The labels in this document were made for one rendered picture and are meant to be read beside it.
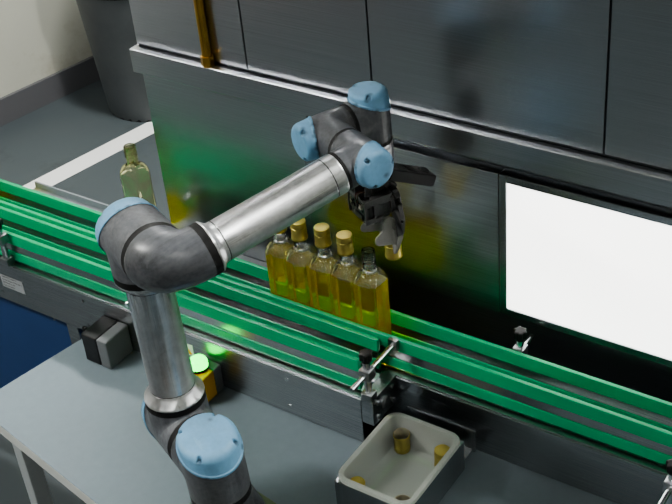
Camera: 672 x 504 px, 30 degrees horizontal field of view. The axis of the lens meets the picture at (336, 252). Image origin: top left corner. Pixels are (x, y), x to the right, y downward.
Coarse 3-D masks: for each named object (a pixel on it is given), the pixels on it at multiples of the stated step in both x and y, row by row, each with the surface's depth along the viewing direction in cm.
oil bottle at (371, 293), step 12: (360, 276) 256; (372, 276) 255; (384, 276) 257; (360, 288) 257; (372, 288) 255; (384, 288) 258; (360, 300) 259; (372, 300) 257; (384, 300) 260; (360, 312) 261; (372, 312) 259; (384, 312) 261; (372, 324) 261; (384, 324) 263
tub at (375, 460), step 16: (400, 416) 256; (384, 432) 255; (416, 432) 256; (432, 432) 253; (448, 432) 251; (368, 448) 251; (384, 448) 257; (416, 448) 258; (432, 448) 255; (352, 464) 247; (368, 464) 252; (384, 464) 255; (400, 464) 255; (416, 464) 254; (432, 464) 254; (352, 480) 243; (368, 480) 252; (384, 480) 252; (400, 480) 251; (416, 480) 251; (432, 480) 242; (384, 496) 238; (416, 496) 238
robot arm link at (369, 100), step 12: (360, 84) 228; (372, 84) 227; (348, 96) 227; (360, 96) 224; (372, 96) 224; (384, 96) 225; (360, 108) 225; (372, 108) 225; (384, 108) 226; (360, 120) 225; (372, 120) 226; (384, 120) 227; (372, 132) 228; (384, 132) 229; (384, 144) 230
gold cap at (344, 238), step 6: (336, 234) 256; (342, 234) 255; (348, 234) 255; (336, 240) 256; (342, 240) 254; (348, 240) 255; (342, 246) 255; (348, 246) 255; (342, 252) 256; (348, 252) 256
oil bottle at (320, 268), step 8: (328, 256) 261; (336, 256) 262; (312, 264) 262; (320, 264) 261; (328, 264) 261; (312, 272) 263; (320, 272) 262; (328, 272) 261; (312, 280) 265; (320, 280) 263; (328, 280) 262; (312, 288) 266; (320, 288) 265; (328, 288) 263; (312, 296) 268; (320, 296) 266; (328, 296) 265; (320, 304) 267; (328, 304) 266; (328, 312) 267
